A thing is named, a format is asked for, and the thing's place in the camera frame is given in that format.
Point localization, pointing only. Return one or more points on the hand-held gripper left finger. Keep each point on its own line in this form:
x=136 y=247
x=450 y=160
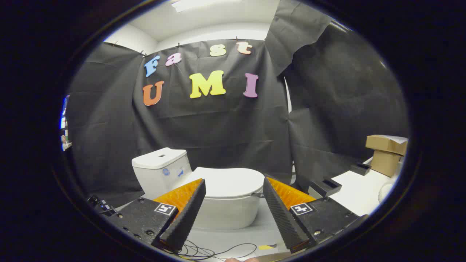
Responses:
x=187 y=218

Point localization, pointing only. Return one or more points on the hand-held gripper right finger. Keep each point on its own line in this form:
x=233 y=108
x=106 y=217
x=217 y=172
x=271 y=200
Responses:
x=282 y=214

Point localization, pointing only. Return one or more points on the white toilet lid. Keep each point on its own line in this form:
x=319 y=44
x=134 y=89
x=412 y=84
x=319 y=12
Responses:
x=229 y=182

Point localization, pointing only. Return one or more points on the white toilet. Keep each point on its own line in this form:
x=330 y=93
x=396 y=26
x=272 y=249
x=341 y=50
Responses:
x=160 y=178

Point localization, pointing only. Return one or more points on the yellow tape strip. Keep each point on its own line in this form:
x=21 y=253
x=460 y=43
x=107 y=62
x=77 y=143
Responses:
x=267 y=247

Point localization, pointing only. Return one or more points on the small black tray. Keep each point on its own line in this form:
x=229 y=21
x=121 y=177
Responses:
x=360 y=168
x=326 y=186

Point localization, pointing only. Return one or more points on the black electronic device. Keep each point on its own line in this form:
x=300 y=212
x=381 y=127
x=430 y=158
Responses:
x=99 y=203

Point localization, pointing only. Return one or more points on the black backdrop cloth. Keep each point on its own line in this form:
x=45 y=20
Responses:
x=218 y=127

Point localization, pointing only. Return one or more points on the tall brown cardboard box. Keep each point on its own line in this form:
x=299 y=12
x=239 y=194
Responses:
x=385 y=163

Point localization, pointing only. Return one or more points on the wide brown cardboard box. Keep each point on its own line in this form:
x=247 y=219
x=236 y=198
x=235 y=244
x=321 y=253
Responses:
x=386 y=143

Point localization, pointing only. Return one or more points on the colourful equipment clutter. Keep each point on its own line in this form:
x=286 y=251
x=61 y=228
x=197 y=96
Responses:
x=64 y=125

